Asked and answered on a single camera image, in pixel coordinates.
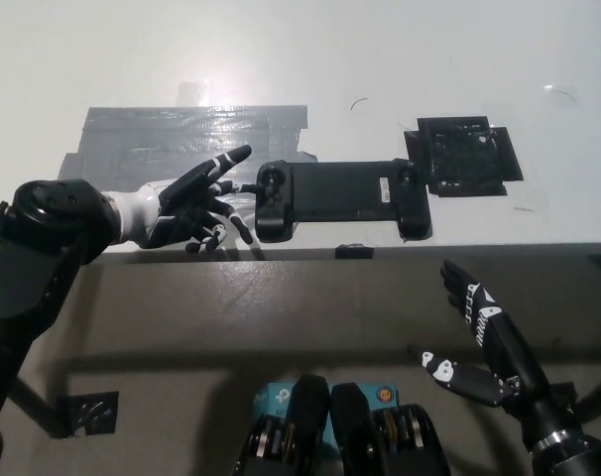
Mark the black square tape patch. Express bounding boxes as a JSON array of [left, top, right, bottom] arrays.
[[403, 114, 525, 198]]

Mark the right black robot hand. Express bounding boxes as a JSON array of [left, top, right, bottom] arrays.
[[407, 259, 579, 452]]

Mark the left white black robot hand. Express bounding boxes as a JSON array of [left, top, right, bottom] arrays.
[[106, 144, 263, 255]]

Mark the grey duct tape patch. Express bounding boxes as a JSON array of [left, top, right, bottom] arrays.
[[57, 104, 320, 199]]

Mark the black floor tape patch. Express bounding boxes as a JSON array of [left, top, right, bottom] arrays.
[[56, 391, 121, 440]]

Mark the black table leg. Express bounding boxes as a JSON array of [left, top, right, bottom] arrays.
[[5, 374, 63, 440]]

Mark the small black tape strip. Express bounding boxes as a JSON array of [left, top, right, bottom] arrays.
[[333, 242, 375, 260]]

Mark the black game controller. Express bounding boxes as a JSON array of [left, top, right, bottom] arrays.
[[254, 158, 433, 244]]

